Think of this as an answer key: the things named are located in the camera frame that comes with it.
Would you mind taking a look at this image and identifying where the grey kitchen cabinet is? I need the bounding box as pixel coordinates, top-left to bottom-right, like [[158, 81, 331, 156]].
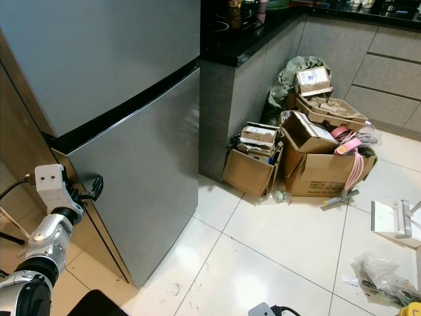
[[197, 14, 421, 183]]

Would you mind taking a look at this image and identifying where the sauce bottle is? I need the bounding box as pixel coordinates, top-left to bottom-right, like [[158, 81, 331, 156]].
[[227, 0, 241, 27]]

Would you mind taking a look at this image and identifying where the black gas stove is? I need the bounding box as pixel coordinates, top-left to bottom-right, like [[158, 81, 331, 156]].
[[201, 0, 270, 35]]

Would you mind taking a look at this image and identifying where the pink tape roll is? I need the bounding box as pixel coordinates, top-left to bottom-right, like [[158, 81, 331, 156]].
[[330, 125, 357, 142]]

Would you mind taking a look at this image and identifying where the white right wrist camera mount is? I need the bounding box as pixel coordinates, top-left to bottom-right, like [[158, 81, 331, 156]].
[[248, 302, 278, 316]]

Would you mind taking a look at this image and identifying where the cardboard box of paper scraps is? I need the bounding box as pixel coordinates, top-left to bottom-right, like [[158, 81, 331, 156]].
[[222, 122, 285, 199]]

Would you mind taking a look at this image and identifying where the yellow object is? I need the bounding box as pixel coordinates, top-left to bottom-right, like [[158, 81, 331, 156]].
[[400, 302, 421, 316]]

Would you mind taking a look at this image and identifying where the grey plastic handle tool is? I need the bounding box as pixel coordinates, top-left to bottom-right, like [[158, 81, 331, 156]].
[[321, 189, 361, 211]]

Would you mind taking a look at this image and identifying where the crushed clear plastic bottle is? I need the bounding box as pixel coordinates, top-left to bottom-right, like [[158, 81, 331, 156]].
[[259, 190, 291, 205]]

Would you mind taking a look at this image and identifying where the black kitchen countertop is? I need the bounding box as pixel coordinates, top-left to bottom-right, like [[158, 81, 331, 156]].
[[199, 0, 421, 68]]

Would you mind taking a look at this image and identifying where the silver fridge body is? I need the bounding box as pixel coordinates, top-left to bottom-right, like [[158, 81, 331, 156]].
[[0, 36, 136, 288]]

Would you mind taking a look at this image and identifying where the grey-green plastic bag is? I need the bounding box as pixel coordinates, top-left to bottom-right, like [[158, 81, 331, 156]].
[[268, 55, 326, 109]]

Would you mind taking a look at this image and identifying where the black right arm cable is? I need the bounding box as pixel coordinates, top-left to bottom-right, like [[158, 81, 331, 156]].
[[275, 305, 303, 316]]

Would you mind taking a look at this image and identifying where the pink strap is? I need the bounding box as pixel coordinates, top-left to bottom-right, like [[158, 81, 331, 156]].
[[334, 137, 367, 193]]

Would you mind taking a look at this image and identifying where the black robot left leg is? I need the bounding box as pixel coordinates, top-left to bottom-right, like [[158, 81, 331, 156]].
[[84, 288, 131, 316]]

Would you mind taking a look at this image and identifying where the light wooden stick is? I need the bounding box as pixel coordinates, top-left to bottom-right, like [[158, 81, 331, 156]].
[[0, 206, 35, 240]]

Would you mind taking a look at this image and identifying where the small labelled cardboard box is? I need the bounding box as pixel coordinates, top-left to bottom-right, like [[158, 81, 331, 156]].
[[294, 66, 334, 98]]

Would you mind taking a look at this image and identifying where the large printed cardboard box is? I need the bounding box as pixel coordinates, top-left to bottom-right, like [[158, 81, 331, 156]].
[[278, 110, 378, 199]]

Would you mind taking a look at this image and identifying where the white plastic stand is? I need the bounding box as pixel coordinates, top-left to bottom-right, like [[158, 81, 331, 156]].
[[371, 199, 421, 249]]

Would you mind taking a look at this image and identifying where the crumpled clear plastic bag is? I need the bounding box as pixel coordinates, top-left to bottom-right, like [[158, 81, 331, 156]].
[[351, 252, 420, 309]]

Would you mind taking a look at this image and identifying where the brown cardboard tray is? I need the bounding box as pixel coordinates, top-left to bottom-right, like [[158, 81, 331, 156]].
[[295, 93, 370, 132]]

